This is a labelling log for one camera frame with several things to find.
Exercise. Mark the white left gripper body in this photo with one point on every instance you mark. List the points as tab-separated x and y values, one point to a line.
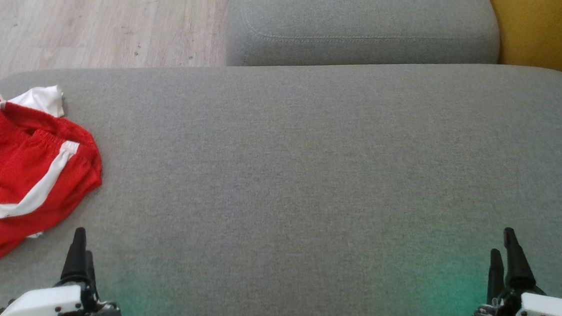
44	302

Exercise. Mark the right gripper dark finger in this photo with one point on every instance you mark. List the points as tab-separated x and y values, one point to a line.
495	278
517	269

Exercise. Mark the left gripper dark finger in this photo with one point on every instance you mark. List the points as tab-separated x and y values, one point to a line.
75	260
91	281

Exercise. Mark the red white-striped shorts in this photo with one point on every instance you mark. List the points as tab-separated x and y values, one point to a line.
19	167

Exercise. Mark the large grey fabric sofa seat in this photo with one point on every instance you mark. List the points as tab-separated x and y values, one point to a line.
309	180

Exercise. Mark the yellow upholstered armchair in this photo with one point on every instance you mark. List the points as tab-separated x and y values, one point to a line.
561	34

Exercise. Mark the small grey fabric sofa cushion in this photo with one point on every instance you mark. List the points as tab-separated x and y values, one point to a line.
361	23

